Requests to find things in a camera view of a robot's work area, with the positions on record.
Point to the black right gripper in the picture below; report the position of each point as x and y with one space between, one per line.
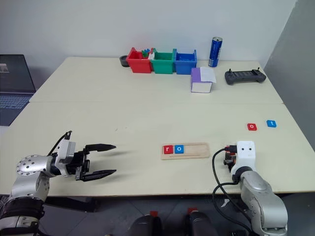
227 162

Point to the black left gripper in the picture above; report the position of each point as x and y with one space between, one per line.
78 160

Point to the red letter o block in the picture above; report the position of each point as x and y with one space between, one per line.
252 126

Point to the blue letter t block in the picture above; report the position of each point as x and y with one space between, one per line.
272 123

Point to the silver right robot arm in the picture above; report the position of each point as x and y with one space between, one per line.
258 194

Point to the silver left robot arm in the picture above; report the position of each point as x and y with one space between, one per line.
29 167

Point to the wooden letter tray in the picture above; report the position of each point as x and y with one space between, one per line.
197 151

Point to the blue letter o block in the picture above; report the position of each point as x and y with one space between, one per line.
179 149

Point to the red letter r block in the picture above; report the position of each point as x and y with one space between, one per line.
168 149

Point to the white paper scrap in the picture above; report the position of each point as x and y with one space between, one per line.
225 203

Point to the small red tag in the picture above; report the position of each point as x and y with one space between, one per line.
154 213
193 210

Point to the dark rounded shape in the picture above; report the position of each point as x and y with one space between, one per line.
145 226
201 225

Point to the black handheld controller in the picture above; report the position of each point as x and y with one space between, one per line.
244 76

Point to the purple and white box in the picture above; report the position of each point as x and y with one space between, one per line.
195 79

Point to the white paper sheet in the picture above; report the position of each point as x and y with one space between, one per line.
208 74

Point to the black round bowl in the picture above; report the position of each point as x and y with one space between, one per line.
123 61

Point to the red plastic bin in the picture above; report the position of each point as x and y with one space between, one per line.
137 65

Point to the blue plastic bin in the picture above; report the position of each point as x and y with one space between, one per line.
185 67

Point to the blue drink can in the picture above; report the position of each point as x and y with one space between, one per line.
215 52

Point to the green plastic bin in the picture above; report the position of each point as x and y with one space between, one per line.
162 66

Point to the small green toy piece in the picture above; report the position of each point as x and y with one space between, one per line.
144 54

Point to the small white toy piece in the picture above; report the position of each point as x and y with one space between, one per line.
151 55

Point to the dark laptop computer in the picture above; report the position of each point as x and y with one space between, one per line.
14 78

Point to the small blue toy piece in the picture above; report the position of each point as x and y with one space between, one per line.
146 51

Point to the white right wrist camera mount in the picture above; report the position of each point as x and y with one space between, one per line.
244 153

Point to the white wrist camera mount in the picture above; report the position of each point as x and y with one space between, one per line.
64 149
244 153

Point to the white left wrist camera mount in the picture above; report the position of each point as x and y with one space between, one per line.
64 149

